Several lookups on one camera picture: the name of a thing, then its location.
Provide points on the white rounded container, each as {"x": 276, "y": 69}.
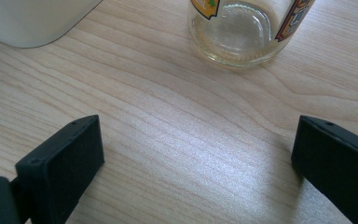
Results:
{"x": 31, "y": 18}

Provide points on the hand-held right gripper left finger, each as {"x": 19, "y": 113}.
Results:
{"x": 60, "y": 168}

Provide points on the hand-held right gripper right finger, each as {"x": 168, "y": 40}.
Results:
{"x": 338, "y": 168}

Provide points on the clear glass bottle with label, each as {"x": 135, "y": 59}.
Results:
{"x": 239, "y": 34}

